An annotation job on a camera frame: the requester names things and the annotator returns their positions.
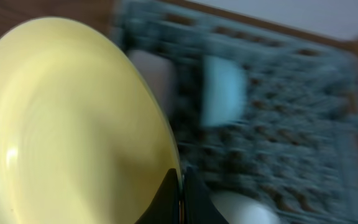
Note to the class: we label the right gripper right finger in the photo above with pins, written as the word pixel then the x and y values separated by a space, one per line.
pixel 198 206

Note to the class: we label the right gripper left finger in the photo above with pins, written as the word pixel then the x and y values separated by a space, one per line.
pixel 165 206

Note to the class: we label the pale green cup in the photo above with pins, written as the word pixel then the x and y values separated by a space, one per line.
pixel 239 209

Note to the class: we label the yellow plate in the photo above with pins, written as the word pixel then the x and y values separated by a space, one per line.
pixel 82 139

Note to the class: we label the light blue bowl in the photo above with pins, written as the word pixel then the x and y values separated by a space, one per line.
pixel 224 95

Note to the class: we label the grey plastic dishwasher rack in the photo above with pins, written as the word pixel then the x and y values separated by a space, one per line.
pixel 295 144

